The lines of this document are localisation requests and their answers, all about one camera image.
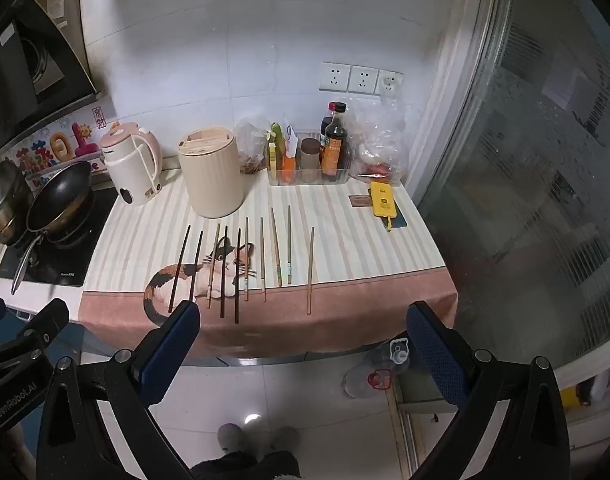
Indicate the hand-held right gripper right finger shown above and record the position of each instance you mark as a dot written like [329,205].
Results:
[437,355]

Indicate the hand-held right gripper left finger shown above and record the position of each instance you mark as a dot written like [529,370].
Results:
[169,352]

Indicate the row of wooden chopsticks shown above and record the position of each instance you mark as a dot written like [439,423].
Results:
[224,272]

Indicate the beige ribbed chopstick holder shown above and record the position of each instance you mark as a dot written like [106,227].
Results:
[212,175]

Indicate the person's left forearm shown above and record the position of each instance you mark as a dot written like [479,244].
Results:
[12,437]

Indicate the clear plastic bottle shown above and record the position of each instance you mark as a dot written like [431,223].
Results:
[399,352]
[372,382]

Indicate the black induction cooktop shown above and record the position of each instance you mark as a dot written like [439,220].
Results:
[80,255]

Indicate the person's grey slipper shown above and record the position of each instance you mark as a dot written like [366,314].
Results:
[285,438]
[231,436]

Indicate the steel pot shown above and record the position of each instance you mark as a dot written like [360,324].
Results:
[2,200]

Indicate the black frying pan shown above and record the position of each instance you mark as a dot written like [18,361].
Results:
[60,190]

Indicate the person's dark pants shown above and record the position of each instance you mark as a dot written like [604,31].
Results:
[245,466]

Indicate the dark blue flat card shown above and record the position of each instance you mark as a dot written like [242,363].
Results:
[401,222]

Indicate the striped cat print tablecloth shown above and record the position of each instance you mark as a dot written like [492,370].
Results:
[335,240]

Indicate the yellow flat device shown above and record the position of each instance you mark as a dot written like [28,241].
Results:
[383,200]

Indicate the pink and white kettle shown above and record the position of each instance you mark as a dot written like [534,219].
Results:
[130,170]

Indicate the clear plastic organizer bin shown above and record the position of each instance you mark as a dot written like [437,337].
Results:
[310,178]

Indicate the yellow green box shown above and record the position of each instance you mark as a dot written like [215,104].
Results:
[272,157]

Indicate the orange bottle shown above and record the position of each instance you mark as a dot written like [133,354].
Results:
[289,161]

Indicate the large clear plastic bag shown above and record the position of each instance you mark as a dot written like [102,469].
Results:
[380,135]

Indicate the small clear plastic bag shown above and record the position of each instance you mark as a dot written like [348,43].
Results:
[250,140]

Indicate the black range hood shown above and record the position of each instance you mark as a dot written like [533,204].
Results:
[15,75]

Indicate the brown lidded jar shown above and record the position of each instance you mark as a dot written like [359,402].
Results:
[310,152]

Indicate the red capped soy sauce bottle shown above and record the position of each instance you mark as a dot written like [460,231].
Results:
[335,135]

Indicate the green bottle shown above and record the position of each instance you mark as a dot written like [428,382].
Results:
[277,135]

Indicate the dark sauce bottle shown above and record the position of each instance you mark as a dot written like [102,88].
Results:
[325,127]

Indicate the colourful wall stickers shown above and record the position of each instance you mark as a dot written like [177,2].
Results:
[60,146]

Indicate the white wall outlet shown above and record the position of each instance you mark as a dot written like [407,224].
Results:
[364,79]
[335,76]
[391,82]

